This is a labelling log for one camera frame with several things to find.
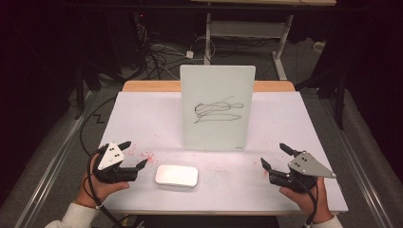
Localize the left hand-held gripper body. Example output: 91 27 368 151
92 142 140 184

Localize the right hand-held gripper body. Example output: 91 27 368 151
268 150 337 195

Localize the white board eraser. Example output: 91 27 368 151
154 163 200 189

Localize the person's right hand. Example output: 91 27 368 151
278 176 335 224

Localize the person's left hand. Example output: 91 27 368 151
74 153 131 209

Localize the black stand leg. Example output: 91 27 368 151
73 61 87 121

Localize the pale glass whiteboard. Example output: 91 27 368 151
179 65 257 153

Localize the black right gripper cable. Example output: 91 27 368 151
293 179 319 228

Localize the black floor cable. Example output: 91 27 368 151
79 96 118 157

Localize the aluminium floor rail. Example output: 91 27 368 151
22 90 100 228
321 96 395 228

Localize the tangle of floor cables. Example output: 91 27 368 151
131 12 193 82

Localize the white metal frame desk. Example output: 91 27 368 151
189 0 337 82

